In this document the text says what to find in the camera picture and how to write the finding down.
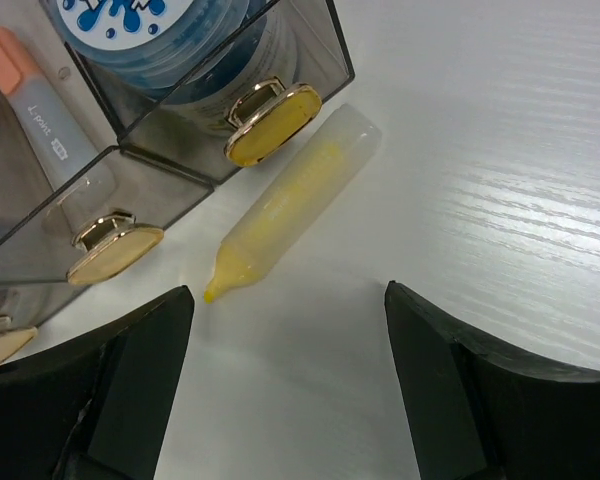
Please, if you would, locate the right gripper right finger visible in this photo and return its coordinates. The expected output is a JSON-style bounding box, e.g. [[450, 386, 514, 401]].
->
[[384, 281, 600, 479]]

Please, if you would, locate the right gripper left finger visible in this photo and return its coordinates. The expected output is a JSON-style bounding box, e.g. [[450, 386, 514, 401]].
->
[[0, 286, 195, 479]]

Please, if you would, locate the orange tip marker pen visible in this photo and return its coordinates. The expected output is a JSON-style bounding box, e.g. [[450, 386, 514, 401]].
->
[[0, 27, 116, 230]]

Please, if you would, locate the yellow highlighter pen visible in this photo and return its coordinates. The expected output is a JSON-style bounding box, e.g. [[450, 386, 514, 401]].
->
[[203, 104, 382, 303]]

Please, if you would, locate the blue slime jar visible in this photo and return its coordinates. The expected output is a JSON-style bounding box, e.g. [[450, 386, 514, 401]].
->
[[47, 1, 298, 102]]

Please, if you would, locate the smoky clear drawer organizer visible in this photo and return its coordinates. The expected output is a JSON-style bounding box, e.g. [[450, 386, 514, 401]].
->
[[0, 1, 355, 364]]

